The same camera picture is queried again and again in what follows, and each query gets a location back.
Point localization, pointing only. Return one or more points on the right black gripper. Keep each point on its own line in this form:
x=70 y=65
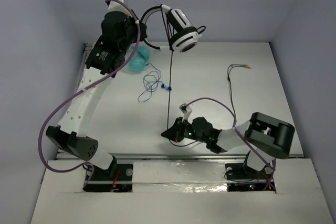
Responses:
x=175 y=132

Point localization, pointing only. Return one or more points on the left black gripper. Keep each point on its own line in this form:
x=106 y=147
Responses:
x=134 y=30

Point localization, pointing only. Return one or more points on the white black headphones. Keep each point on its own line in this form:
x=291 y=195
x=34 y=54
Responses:
x=182 y=35

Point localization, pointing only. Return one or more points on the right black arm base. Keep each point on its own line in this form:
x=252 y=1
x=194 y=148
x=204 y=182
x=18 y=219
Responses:
x=242 y=178

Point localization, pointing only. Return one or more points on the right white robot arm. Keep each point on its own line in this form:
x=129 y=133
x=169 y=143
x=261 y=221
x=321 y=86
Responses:
x=267 y=138

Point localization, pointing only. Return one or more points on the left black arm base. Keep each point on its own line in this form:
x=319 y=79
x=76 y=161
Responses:
x=116 y=179

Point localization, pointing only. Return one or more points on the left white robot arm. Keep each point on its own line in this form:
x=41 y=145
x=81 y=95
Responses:
x=120 y=29

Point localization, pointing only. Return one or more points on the teal cat ear headphones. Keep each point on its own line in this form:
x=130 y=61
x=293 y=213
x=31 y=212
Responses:
x=139 y=60

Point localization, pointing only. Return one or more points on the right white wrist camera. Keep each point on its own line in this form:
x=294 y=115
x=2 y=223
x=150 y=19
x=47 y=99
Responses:
x=186 y=110

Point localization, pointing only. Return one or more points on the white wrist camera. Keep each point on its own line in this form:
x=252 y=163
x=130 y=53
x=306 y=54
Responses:
x=186 y=110
x=116 y=5

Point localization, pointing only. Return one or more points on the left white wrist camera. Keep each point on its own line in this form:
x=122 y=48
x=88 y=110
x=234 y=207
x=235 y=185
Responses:
x=116 y=5

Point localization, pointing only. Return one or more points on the aluminium frame rail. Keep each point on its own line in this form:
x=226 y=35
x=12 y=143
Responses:
x=74 y=125

